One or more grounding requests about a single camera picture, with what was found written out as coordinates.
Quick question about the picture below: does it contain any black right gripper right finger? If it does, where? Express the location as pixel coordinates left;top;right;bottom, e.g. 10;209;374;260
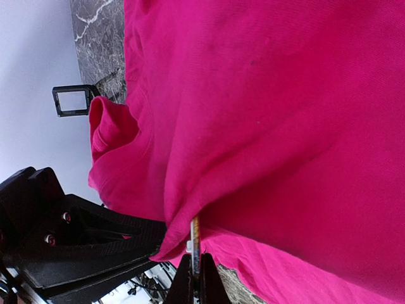
199;253;231;304

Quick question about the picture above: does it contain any round brooch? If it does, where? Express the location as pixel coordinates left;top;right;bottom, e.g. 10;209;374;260
187;216;201;280

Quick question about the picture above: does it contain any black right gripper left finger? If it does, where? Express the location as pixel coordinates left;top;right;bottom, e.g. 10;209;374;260
164;254;194;304

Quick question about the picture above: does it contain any black brooch display box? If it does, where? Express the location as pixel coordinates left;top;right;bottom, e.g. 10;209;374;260
52;84;100;118

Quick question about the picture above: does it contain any magenta t-shirt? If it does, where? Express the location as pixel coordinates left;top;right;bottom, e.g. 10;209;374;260
89;1;404;303

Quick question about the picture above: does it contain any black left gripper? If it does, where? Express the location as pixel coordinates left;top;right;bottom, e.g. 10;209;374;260
1;167;166;303

